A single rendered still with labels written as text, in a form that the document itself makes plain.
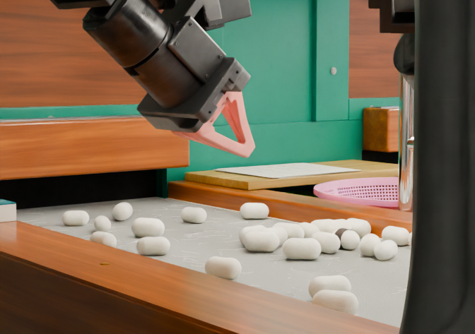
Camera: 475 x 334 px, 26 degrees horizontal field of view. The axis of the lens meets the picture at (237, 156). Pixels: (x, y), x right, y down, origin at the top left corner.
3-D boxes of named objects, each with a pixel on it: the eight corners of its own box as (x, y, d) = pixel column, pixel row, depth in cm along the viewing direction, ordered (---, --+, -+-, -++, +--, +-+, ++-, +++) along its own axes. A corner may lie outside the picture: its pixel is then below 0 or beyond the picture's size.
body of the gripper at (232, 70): (184, 70, 99) (134, 18, 95) (249, 70, 91) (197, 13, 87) (147, 122, 97) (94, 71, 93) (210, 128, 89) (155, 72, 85)
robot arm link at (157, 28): (157, 19, 94) (107, -34, 91) (194, 15, 90) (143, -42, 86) (116, 76, 92) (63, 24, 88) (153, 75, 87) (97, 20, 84)
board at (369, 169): (248, 191, 135) (248, 181, 135) (184, 180, 147) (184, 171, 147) (422, 174, 155) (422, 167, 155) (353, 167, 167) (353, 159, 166)
